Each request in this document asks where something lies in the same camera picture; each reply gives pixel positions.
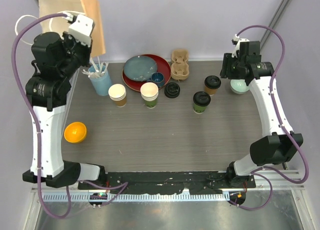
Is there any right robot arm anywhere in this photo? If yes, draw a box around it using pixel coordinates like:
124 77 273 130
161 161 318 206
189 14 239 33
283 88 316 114
220 38 304 188

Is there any orange round dish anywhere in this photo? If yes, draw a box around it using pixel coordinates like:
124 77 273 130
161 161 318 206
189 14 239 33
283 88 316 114
63 122 88 144

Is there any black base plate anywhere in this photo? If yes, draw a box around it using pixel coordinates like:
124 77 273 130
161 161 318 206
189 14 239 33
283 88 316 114
91 171 256 195

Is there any white slotted cable duct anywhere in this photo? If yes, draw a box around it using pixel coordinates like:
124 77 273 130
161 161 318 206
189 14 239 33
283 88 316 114
42 192 230 203

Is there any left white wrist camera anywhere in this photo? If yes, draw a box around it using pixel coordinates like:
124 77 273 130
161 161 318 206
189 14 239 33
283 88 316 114
68 14 95 47

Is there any light blue cylinder holder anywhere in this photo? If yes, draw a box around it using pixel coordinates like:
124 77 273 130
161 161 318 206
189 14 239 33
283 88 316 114
89 65 113 96

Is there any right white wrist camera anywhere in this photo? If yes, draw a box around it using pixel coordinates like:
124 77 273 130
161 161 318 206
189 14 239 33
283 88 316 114
231 34 249 58

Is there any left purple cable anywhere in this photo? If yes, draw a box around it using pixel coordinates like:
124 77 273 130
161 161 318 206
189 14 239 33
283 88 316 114
11 12 130 220

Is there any pale green ceramic bowl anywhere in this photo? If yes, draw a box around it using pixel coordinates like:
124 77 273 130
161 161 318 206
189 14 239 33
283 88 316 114
230 79 249 94

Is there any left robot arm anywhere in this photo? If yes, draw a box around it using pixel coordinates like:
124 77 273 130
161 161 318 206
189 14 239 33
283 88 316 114
22 32 107 190

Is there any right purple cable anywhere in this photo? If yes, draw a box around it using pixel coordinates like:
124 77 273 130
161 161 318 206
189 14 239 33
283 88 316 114
228 24 310 211

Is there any cardboard cup carrier stack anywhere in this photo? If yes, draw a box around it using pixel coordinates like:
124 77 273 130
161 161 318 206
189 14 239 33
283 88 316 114
170 49 190 80

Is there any small dark blue bowl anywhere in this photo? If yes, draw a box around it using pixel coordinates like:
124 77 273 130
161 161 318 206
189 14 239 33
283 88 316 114
151 72 165 88

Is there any white wrapped stirrer bundle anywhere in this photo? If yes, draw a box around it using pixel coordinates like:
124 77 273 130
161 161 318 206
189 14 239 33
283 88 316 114
81 57 109 79

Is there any brown paper cup stack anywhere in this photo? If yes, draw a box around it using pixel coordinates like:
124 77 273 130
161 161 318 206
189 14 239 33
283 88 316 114
108 84 127 107

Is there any blue-grey ceramic plate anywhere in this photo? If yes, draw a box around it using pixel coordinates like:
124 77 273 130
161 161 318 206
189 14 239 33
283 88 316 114
123 55 158 82

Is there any red round tray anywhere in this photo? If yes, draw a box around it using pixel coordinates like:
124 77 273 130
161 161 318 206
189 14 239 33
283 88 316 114
122 54 171 92

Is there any green paper cup stack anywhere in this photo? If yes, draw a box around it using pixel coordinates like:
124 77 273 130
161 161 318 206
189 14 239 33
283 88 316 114
140 82 159 109

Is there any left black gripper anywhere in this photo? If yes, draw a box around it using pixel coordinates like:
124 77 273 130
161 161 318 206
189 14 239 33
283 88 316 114
59 30 92 79

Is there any purple cable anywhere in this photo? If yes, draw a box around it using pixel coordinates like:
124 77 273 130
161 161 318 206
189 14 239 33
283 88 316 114
228 24 310 211
11 12 130 220

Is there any aluminium frame rail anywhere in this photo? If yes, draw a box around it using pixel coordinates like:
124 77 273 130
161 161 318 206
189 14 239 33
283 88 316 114
31 170 305 192

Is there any brown paper bag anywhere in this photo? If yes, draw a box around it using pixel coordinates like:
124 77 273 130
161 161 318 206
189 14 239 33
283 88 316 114
14 0 107 58

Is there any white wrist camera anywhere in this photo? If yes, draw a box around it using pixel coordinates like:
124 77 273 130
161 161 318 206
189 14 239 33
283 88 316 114
231 34 249 58
68 14 95 47

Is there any black cup lid stack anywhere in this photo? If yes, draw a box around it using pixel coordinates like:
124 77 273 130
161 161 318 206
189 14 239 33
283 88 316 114
164 82 181 98

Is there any single brown paper cup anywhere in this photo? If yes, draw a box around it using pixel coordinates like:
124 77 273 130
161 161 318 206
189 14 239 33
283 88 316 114
204 86 218 96

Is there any single green paper cup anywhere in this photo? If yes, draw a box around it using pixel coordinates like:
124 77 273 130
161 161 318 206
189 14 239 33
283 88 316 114
193 103 208 114

